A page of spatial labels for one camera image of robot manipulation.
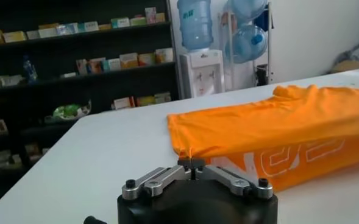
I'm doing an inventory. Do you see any white water dispenser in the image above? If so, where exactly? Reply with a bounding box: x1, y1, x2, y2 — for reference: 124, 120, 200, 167
179, 49, 226, 99

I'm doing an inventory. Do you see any black shelving unit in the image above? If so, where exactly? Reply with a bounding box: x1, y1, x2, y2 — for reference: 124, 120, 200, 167
0, 0, 180, 214

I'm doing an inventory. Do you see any blue water jug with label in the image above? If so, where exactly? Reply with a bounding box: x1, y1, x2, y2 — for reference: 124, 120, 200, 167
176, 0, 214, 52

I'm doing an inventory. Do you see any yellow white medicine box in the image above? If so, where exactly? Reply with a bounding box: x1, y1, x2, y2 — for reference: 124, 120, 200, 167
2, 30, 27, 43
119, 52, 139, 69

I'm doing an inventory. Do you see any blue white medicine box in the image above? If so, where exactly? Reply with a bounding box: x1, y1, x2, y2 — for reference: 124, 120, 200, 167
56, 23, 79, 36

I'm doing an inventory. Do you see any orange t-shirt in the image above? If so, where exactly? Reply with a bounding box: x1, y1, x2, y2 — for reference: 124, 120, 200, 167
166, 84, 359, 193

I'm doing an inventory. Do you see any teal white medicine box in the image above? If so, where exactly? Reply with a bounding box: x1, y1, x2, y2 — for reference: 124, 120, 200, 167
102, 58, 121, 72

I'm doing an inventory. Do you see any green white plastic bag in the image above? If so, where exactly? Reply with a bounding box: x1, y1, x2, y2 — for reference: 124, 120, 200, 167
44, 100, 92, 123

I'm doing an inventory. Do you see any white metal jug rack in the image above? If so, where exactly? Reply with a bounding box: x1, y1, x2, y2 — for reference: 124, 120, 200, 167
217, 1, 273, 92

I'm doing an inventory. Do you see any blue plastic bottle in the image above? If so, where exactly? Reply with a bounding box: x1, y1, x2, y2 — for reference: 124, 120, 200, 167
22, 54, 38, 85

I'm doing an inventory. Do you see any tall pink white box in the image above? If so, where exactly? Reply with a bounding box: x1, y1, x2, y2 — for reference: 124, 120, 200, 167
144, 7, 157, 24

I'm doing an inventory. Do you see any red orange medicine box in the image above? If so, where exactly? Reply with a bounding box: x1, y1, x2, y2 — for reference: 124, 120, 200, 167
87, 57, 106, 74

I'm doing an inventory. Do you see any large brown cardboard box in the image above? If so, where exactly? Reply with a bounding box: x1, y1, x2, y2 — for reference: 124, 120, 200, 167
331, 59, 359, 74

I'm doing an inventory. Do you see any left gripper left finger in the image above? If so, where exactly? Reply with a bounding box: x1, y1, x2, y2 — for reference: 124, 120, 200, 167
121, 158, 194, 201

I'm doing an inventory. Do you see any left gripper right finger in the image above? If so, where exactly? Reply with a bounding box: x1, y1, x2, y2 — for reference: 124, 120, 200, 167
191, 158, 274, 200

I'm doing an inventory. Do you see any green yellow medicine box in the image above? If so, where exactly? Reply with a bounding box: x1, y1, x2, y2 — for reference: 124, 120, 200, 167
136, 96, 155, 107

